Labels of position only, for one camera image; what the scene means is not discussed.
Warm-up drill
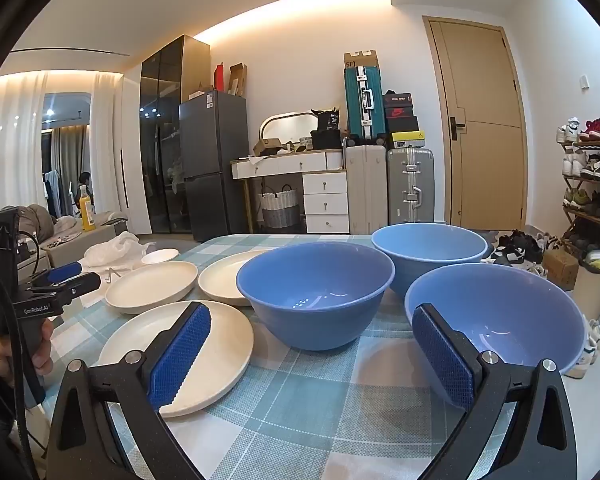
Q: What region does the white plastic bag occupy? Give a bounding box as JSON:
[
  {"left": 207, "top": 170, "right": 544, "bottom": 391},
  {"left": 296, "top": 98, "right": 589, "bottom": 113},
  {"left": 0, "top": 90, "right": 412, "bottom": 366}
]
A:
[{"left": 82, "top": 232, "right": 156, "bottom": 268}]

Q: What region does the wooden door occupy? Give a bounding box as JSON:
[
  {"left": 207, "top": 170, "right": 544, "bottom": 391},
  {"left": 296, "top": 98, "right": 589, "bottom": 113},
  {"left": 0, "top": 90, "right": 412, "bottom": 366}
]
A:
[{"left": 422, "top": 16, "right": 528, "bottom": 233}]

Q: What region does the flat cardboard box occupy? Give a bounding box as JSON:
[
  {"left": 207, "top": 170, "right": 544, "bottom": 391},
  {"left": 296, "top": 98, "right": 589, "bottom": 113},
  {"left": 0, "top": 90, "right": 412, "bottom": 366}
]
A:
[{"left": 343, "top": 50, "right": 379, "bottom": 71}]

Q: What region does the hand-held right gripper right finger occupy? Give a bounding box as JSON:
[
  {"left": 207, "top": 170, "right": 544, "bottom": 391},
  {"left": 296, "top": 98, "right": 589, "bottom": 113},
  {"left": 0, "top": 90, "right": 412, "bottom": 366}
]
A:
[{"left": 411, "top": 302, "right": 579, "bottom": 480}]

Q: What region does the upright cardboard box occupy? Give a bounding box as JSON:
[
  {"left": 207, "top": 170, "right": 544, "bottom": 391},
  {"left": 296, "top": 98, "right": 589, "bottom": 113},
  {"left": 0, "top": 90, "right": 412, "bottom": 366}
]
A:
[{"left": 228, "top": 62, "right": 248, "bottom": 97}]

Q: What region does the grey curtain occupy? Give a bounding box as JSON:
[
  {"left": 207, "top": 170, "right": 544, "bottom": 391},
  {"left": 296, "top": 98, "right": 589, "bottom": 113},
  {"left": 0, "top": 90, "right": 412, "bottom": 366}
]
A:
[{"left": 50, "top": 125, "right": 88, "bottom": 196}]

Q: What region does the woven laundry basket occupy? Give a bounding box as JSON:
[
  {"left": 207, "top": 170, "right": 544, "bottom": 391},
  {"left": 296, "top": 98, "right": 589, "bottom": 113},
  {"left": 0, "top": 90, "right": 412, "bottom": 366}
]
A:
[{"left": 259, "top": 185, "right": 301, "bottom": 228}]

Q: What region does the dark glass cabinet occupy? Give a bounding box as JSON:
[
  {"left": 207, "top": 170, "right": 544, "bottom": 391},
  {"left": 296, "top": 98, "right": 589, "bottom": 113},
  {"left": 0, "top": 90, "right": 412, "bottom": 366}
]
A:
[{"left": 140, "top": 35, "right": 211, "bottom": 235}]

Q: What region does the white sheer curtain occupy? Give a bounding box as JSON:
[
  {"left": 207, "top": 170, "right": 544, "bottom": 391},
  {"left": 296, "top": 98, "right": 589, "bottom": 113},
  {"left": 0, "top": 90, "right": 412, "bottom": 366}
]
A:
[
  {"left": 89, "top": 72, "right": 126, "bottom": 211},
  {"left": 0, "top": 72, "right": 48, "bottom": 211}
]

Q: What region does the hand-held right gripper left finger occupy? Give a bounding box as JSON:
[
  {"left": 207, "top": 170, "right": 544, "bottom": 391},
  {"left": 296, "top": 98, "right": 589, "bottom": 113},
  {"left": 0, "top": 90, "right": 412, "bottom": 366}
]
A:
[{"left": 47, "top": 301, "right": 213, "bottom": 480}]

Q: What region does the white vanity desk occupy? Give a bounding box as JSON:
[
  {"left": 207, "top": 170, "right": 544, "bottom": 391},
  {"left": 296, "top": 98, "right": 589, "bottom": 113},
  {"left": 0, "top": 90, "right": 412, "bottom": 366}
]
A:
[{"left": 230, "top": 149, "right": 348, "bottom": 235}]

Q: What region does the blue bowl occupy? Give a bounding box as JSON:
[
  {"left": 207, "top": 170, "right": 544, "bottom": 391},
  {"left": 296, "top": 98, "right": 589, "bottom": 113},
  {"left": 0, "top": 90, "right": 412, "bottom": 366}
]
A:
[
  {"left": 371, "top": 224, "right": 489, "bottom": 297},
  {"left": 404, "top": 263, "right": 587, "bottom": 408},
  {"left": 236, "top": 242, "right": 396, "bottom": 352}
]

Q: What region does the grey sofa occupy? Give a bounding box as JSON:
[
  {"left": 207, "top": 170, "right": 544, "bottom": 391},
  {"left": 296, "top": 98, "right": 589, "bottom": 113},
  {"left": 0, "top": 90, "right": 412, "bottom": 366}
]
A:
[{"left": 40, "top": 210, "right": 131, "bottom": 266}]

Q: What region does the person's left hand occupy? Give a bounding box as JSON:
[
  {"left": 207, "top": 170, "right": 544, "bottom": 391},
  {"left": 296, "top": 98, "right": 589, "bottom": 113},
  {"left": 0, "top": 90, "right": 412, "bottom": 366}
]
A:
[{"left": 0, "top": 316, "right": 56, "bottom": 390}]

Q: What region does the black paper bag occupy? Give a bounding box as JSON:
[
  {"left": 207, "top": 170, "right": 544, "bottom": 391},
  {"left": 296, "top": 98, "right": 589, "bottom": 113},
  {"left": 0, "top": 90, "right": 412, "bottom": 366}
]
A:
[{"left": 317, "top": 108, "right": 342, "bottom": 132}]

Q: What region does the white tall cabinet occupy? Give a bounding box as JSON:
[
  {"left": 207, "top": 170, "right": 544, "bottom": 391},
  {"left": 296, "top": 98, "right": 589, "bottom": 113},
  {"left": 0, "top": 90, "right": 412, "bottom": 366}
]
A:
[{"left": 120, "top": 76, "right": 146, "bottom": 235}]

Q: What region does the orange juice bottle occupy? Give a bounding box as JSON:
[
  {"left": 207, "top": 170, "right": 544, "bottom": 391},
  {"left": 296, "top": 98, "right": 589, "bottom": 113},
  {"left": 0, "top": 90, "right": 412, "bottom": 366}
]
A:
[{"left": 79, "top": 185, "right": 96, "bottom": 232}]

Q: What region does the white trash bin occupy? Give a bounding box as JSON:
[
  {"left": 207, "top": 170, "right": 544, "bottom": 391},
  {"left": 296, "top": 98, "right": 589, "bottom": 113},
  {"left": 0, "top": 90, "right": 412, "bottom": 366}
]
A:
[{"left": 572, "top": 255, "right": 600, "bottom": 321}]

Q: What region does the grey brown blanket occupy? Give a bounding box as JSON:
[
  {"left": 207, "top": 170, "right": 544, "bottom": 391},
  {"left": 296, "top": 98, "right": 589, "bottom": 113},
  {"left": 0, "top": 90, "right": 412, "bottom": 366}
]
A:
[{"left": 0, "top": 204, "right": 56, "bottom": 241}]

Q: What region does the black storage box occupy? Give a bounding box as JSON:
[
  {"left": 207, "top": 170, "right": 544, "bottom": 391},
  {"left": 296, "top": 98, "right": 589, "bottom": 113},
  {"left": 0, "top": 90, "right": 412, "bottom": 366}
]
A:
[{"left": 311, "top": 130, "right": 342, "bottom": 151}]

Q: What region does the oval mirror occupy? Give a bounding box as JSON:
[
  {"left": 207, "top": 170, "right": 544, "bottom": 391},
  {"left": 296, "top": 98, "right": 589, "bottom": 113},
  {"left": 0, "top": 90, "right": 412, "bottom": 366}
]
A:
[{"left": 259, "top": 111, "right": 321, "bottom": 140}]

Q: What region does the beige suitcase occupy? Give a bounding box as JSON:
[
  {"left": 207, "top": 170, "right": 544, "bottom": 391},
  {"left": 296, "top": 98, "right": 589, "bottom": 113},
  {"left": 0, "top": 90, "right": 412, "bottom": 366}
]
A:
[{"left": 345, "top": 144, "right": 388, "bottom": 235}]

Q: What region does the grey refrigerator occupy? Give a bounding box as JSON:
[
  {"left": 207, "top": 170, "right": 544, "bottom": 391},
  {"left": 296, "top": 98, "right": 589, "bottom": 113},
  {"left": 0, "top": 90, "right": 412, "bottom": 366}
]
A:
[{"left": 179, "top": 91, "right": 251, "bottom": 243}]

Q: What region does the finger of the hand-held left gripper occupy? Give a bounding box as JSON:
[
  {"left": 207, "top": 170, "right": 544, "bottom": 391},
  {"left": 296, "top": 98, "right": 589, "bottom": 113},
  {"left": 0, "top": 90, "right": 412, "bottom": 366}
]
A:
[
  {"left": 25, "top": 272, "right": 102, "bottom": 306},
  {"left": 32, "top": 261, "right": 84, "bottom": 288}
]

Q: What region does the cream plate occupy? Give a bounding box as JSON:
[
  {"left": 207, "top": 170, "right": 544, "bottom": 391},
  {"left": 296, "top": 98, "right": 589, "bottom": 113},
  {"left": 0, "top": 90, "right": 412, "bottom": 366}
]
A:
[
  {"left": 104, "top": 260, "right": 199, "bottom": 316},
  {"left": 198, "top": 249, "right": 276, "bottom": 307},
  {"left": 97, "top": 301, "right": 255, "bottom": 418}
]

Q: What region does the teal suitcase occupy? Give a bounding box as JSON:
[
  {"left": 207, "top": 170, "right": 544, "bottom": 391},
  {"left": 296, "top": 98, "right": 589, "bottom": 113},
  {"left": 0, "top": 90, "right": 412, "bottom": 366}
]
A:
[{"left": 344, "top": 66, "right": 387, "bottom": 142}]

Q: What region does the small white dish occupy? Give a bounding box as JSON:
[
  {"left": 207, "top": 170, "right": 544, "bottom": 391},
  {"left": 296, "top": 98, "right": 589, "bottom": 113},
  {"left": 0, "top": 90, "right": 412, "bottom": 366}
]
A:
[{"left": 141, "top": 248, "right": 180, "bottom": 265}]

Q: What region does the black yellow shoe box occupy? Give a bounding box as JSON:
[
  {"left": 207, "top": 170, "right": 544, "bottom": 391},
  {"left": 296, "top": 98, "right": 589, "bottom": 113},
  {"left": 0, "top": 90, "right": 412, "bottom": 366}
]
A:
[{"left": 390, "top": 130, "right": 426, "bottom": 150}]

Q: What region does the plain brown cardboard box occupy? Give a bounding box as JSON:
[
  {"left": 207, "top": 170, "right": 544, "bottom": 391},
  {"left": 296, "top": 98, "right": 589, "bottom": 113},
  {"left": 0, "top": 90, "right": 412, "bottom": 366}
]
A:
[{"left": 542, "top": 249, "right": 580, "bottom": 291}]

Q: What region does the silver suitcase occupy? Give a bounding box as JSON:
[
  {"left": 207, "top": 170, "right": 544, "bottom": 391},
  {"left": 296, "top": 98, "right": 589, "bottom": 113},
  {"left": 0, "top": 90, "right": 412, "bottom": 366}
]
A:
[{"left": 386, "top": 147, "right": 436, "bottom": 226}]

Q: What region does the wooden shoe rack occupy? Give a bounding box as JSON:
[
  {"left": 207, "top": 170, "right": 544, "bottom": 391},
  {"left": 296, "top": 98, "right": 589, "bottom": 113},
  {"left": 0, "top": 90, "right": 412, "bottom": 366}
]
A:
[{"left": 557, "top": 137, "right": 600, "bottom": 261}]

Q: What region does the shoe rack with shoes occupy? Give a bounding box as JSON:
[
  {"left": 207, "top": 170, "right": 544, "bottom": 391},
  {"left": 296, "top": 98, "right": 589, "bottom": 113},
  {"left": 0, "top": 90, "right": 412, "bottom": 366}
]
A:
[{"left": 555, "top": 110, "right": 600, "bottom": 226}]

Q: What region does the pile of dark shoes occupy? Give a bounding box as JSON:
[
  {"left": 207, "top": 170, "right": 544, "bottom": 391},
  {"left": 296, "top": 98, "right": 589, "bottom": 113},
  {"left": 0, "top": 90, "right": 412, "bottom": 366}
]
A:
[{"left": 480, "top": 230, "right": 548, "bottom": 278}]

